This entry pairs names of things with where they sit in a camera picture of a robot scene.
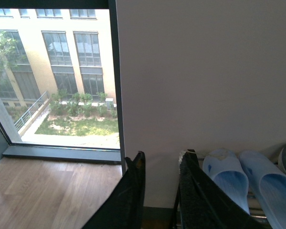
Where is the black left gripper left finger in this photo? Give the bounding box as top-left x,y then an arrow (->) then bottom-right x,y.
83,151 -> 145,229

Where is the light blue slide sandal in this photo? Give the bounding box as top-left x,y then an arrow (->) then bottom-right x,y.
239,150 -> 286,229
202,148 -> 250,214

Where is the dark window frame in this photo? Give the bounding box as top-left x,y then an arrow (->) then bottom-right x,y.
0,0 -> 124,165

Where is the black metal shoe rack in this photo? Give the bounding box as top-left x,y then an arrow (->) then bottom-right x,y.
169,152 -> 284,229

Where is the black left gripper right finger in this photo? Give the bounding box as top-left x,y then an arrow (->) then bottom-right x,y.
178,149 -> 265,229

